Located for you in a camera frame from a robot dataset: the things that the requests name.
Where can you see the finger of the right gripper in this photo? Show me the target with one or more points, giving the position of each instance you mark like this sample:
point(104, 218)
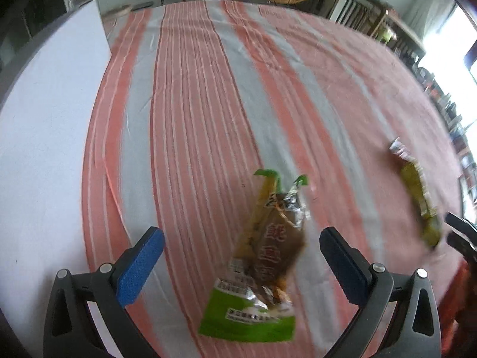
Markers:
point(462, 237)

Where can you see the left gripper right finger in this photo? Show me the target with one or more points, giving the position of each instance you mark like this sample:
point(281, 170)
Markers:
point(414, 329)

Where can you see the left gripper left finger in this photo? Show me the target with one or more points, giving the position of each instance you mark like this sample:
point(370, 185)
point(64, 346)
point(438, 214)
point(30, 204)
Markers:
point(69, 329)

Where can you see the pink striped tablecloth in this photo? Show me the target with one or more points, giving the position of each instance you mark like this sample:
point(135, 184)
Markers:
point(199, 95)

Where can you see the dark wooden chair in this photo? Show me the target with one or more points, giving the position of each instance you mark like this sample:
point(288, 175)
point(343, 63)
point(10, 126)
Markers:
point(363, 16)

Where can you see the white board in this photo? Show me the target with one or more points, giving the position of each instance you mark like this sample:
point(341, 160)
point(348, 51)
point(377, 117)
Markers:
point(48, 93)

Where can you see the olive green snack packet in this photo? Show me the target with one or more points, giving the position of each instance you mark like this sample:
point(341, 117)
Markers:
point(413, 177)

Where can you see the brown green snack pouch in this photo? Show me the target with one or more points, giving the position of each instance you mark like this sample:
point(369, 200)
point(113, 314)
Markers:
point(249, 302)

